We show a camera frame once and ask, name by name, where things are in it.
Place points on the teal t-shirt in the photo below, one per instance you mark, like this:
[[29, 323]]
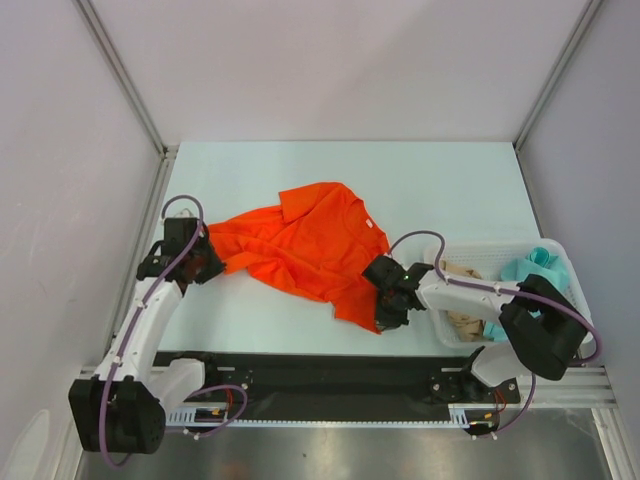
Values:
[[539, 261]]

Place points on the orange t-shirt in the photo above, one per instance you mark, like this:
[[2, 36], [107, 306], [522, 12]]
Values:
[[316, 244]]

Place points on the white plastic basket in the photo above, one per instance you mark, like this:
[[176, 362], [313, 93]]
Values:
[[488, 258]]

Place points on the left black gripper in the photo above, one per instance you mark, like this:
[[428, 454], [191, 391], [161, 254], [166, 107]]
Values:
[[215, 267]]

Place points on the right aluminium frame post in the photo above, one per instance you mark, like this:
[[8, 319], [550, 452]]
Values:
[[569, 50]]

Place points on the aluminium frame post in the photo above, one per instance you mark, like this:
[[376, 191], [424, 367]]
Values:
[[113, 60], [569, 50]]

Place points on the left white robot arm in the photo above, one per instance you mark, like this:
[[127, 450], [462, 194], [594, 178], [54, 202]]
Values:
[[122, 407]]

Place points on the beige t-shirt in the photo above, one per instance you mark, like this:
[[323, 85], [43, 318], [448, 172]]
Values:
[[469, 327]]

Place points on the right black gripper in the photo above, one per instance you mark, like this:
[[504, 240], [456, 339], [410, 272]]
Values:
[[385, 320]]

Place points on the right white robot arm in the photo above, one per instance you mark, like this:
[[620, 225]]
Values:
[[544, 331]]

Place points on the white slotted cable duct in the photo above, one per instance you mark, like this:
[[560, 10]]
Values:
[[204, 419]]

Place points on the left aluminium frame post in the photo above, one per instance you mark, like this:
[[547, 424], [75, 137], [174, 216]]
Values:
[[113, 60]]

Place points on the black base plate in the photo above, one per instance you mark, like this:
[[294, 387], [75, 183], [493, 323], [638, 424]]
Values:
[[300, 386]]

